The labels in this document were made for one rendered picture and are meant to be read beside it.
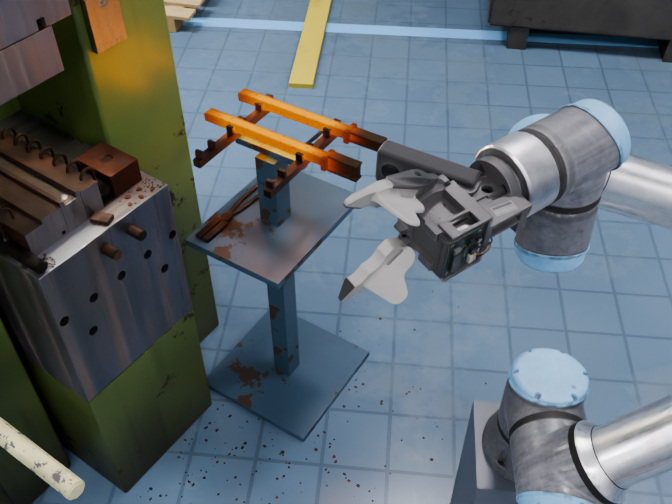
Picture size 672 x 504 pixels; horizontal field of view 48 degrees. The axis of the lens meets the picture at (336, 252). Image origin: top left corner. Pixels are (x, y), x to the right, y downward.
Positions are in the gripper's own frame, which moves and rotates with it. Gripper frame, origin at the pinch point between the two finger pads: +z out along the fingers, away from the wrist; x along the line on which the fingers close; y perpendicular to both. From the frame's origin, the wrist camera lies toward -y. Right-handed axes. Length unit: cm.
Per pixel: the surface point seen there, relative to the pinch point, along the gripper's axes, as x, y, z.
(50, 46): 28, -89, 3
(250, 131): 66, -87, -37
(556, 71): 178, -153, -251
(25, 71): 30, -87, 9
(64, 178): 62, -91, 8
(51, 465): 91, -45, 37
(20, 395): 118, -83, 38
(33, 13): 21, -89, 4
